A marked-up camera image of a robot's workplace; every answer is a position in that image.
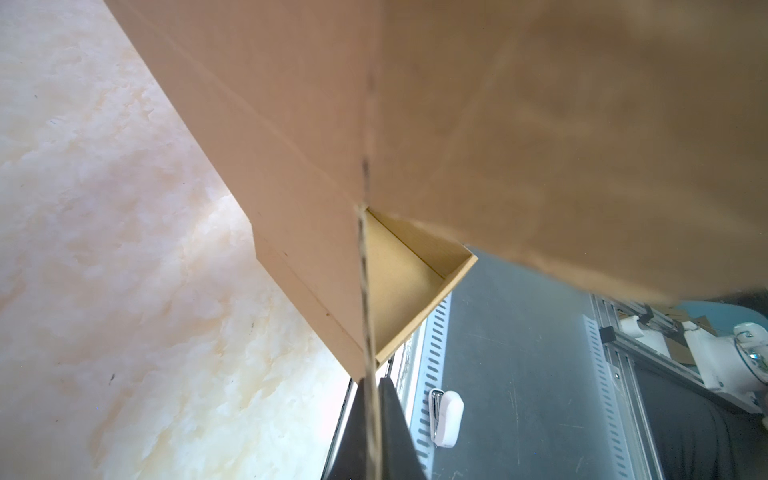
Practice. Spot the grey perforated cable tray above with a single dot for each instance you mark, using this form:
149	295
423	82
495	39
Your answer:
425	359

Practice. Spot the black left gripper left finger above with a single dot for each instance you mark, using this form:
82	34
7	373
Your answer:
347	457

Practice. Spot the white clip device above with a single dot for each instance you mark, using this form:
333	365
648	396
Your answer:
446	409

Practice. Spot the brown cardboard box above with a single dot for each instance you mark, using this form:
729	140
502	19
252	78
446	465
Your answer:
375	146

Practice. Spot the white robot part outside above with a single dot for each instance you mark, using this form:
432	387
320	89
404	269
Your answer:
732	368

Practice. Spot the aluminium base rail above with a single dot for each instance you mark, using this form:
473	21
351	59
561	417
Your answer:
659	427

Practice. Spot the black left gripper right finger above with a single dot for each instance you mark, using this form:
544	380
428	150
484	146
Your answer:
399	458

